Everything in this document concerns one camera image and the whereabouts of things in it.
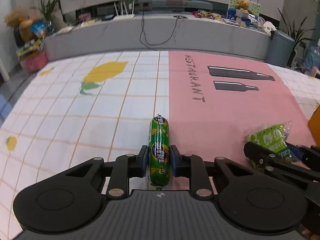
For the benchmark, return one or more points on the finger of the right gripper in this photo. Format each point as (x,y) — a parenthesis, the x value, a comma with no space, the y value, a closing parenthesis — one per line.
(309,156)
(307,181)

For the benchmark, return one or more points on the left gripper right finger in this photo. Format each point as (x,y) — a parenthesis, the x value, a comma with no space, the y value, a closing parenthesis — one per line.
(246,198)

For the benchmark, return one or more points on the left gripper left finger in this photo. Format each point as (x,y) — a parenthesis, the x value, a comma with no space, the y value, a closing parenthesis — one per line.
(72,199)

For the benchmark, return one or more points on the green pea snack packet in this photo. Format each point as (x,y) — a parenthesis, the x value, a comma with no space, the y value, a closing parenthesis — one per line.
(274,139)

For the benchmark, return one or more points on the green sausage snack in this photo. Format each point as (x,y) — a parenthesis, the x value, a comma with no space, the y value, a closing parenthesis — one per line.
(159,154)

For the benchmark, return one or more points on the orange cardboard box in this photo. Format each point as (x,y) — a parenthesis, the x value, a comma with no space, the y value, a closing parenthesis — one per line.
(314,126)

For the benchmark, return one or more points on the white lemon grid tablecloth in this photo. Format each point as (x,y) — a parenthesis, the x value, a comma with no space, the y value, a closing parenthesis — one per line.
(90,106)

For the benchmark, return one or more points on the water jug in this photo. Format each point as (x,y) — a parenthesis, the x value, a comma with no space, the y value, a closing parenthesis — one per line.
(311,61)

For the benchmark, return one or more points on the grey round trash bin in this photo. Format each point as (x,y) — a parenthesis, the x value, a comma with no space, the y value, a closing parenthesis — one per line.
(280,49)

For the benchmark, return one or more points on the pink restaurant placemat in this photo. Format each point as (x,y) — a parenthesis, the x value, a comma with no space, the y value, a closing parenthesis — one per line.
(214,123)

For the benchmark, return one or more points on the potted grass plant right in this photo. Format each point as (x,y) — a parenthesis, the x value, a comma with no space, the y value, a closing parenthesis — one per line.
(297,34)

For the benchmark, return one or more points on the pink basket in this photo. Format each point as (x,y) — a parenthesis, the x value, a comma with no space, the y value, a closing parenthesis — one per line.
(34,62)

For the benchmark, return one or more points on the teddy bear on console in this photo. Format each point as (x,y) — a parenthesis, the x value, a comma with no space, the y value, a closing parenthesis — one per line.
(243,11)

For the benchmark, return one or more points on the grey tv console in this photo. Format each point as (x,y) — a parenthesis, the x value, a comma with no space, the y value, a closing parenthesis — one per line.
(150,31)

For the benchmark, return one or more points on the white wifi router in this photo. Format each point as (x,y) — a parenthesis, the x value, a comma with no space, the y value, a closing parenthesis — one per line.
(122,11)

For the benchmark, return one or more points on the large teddy bear left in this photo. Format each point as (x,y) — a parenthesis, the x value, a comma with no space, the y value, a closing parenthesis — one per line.
(22,21)

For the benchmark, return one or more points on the potted plant left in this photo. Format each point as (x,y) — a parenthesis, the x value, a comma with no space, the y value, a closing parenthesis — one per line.
(47,8)

